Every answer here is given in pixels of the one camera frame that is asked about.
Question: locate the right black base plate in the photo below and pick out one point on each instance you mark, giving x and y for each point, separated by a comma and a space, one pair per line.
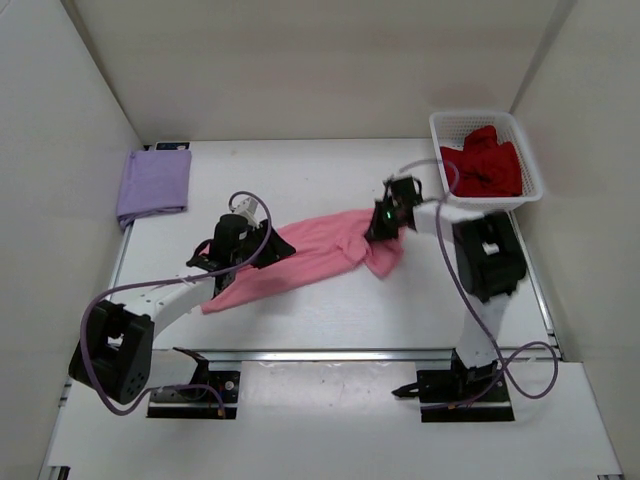
441, 402

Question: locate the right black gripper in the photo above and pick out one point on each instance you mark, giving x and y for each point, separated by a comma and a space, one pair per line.
378, 231

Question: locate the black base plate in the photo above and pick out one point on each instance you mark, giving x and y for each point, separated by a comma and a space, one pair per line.
441, 402
199, 404

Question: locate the red t shirt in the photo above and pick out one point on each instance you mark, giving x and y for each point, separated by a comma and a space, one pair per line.
484, 167

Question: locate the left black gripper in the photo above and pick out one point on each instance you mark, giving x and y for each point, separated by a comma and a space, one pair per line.
276, 249

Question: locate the pink t shirt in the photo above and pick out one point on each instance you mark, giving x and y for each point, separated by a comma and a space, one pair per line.
326, 247

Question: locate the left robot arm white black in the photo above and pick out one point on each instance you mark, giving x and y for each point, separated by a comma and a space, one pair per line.
135, 325

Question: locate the white plastic basket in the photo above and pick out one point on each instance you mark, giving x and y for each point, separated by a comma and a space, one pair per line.
449, 129

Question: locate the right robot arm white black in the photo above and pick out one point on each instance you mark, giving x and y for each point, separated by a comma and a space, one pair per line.
486, 263

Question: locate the purple t shirt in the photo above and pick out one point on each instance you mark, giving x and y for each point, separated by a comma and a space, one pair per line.
154, 182

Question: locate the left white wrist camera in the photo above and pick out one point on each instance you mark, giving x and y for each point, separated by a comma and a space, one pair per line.
247, 209

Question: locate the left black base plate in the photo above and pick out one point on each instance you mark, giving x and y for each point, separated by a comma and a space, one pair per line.
199, 404

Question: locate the aluminium rail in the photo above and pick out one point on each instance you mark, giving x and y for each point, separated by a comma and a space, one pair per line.
320, 356

